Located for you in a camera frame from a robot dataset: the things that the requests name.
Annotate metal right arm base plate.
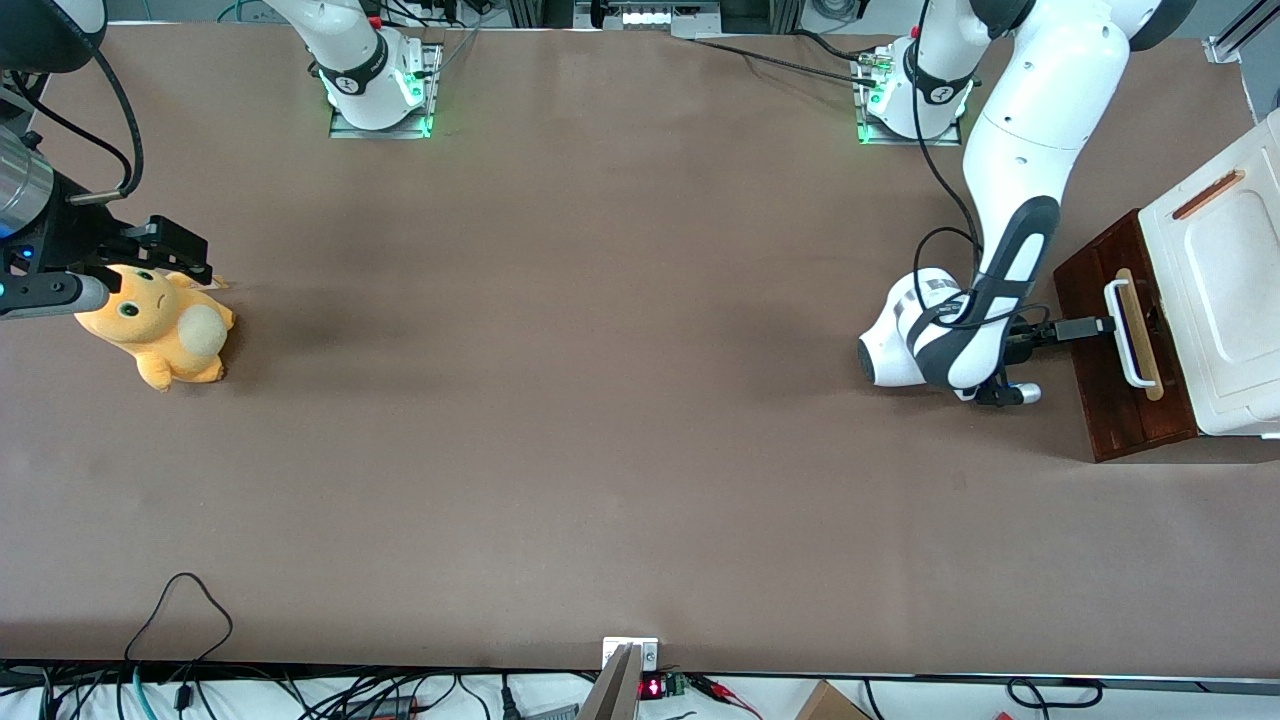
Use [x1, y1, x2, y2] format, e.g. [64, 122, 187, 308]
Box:
[329, 42, 442, 140]

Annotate white power strip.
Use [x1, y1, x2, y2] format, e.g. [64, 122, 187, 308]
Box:
[575, 0, 723, 39]

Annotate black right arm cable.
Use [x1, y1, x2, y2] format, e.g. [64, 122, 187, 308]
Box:
[5, 45, 144, 206]

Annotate white cabinet with wooden base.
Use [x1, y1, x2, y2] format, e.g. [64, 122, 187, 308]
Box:
[1053, 106, 1280, 464]

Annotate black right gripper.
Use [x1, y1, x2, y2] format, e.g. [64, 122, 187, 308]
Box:
[18, 176, 215, 289]

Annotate black coiled floor cable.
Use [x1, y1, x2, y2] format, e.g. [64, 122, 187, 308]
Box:
[1005, 677, 1104, 709]

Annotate orange plush toy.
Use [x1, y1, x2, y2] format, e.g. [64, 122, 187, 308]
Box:
[73, 263, 238, 393]

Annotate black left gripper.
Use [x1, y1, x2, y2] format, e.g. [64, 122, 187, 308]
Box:
[1003, 316, 1117, 367]

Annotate aluminium frame profile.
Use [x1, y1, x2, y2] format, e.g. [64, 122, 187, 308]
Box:
[1205, 0, 1280, 66]

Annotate black looped table cable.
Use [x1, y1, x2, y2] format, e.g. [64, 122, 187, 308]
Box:
[123, 571, 235, 666]

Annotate black cable to arm base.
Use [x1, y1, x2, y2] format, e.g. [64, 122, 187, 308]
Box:
[688, 30, 883, 89]

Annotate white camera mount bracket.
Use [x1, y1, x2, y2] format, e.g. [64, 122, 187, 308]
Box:
[602, 637, 660, 673]

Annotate dark wooden drawer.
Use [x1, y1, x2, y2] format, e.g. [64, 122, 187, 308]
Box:
[1098, 230, 1198, 448]

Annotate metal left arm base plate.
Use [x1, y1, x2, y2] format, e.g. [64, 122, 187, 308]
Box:
[853, 45, 964, 147]

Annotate brown cardboard box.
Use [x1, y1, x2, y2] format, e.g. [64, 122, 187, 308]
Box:
[794, 680, 873, 720]

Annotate grey camera mount pole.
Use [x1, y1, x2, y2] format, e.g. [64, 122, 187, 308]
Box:
[578, 645, 643, 720]

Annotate white drawer handle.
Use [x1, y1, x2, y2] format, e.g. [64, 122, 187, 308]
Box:
[1103, 278, 1159, 389]

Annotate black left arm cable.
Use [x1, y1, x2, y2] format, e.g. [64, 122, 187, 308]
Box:
[910, 0, 1053, 333]

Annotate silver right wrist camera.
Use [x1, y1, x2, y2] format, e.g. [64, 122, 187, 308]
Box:
[0, 270, 113, 322]

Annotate red clip lead wires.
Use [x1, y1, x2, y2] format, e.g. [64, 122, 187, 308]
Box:
[688, 675, 763, 719]

